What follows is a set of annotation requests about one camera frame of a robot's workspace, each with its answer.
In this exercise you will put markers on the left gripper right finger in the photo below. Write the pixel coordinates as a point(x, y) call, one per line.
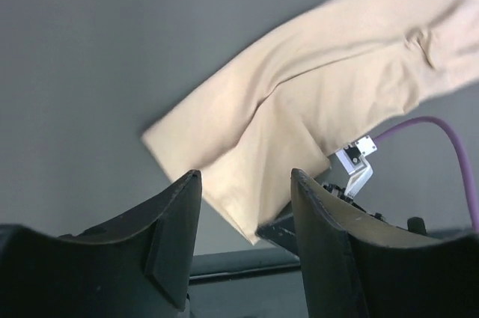
point(354, 265)

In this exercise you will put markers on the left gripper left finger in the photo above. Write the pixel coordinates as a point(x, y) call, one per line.
point(136, 264)

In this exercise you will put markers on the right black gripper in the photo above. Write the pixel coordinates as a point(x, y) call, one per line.
point(281, 231)

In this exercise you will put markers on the beige t shirt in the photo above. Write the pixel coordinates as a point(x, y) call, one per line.
point(305, 90)

